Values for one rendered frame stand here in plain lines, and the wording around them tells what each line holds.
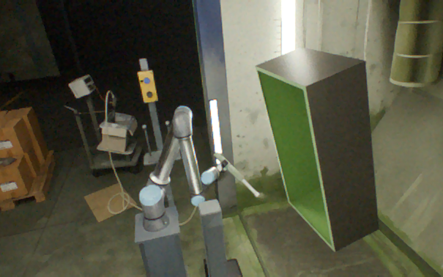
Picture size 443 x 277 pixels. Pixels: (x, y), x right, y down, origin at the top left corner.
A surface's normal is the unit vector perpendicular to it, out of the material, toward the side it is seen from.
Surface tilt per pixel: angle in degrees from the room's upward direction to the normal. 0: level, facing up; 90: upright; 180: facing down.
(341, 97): 90
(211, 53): 90
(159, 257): 90
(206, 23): 90
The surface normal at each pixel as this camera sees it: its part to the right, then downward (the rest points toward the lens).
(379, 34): 0.21, 0.40
